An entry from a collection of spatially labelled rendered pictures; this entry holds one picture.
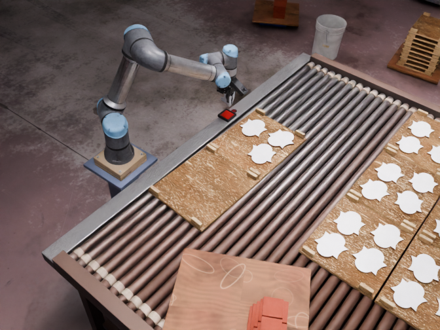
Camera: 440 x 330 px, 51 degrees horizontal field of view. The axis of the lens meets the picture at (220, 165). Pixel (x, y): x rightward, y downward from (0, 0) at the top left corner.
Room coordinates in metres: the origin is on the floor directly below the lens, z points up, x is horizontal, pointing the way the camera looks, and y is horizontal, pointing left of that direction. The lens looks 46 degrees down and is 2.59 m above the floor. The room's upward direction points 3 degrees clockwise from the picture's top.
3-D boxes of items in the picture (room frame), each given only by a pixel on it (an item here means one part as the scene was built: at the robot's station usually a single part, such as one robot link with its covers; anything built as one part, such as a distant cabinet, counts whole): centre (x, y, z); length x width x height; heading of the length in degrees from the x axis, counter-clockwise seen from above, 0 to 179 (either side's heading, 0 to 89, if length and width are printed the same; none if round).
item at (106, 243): (1.78, -0.02, 0.90); 1.95 x 0.05 x 0.05; 143
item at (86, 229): (1.86, 0.07, 0.89); 2.08 x 0.09 x 0.06; 143
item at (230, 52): (2.00, -0.02, 1.30); 0.09 x 0.08 x 0.11; 113
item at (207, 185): (1.46, 0.07, 0.93); 0.41 x 0.35 x 0.02; 140
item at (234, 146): (1.78, -0.19, 0.93); 0.41 x 0.35 x 0.02; 141
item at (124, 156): (1.65, 0.51, 0.97); 0.15 x 0.15 x 0.10
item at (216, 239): (1.57, -0.30, 0.90); 1.95 x 0.05 x 0.05; 143
